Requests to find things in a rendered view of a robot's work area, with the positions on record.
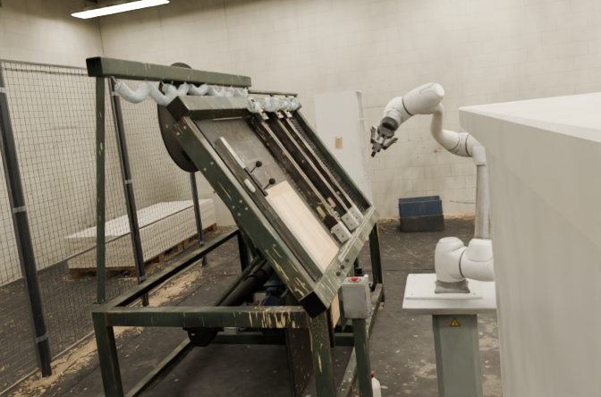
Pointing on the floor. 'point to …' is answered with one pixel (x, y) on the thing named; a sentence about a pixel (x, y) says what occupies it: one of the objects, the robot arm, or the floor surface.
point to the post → (362, 358)
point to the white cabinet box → (345, 133)
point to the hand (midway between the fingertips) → (376, 149)
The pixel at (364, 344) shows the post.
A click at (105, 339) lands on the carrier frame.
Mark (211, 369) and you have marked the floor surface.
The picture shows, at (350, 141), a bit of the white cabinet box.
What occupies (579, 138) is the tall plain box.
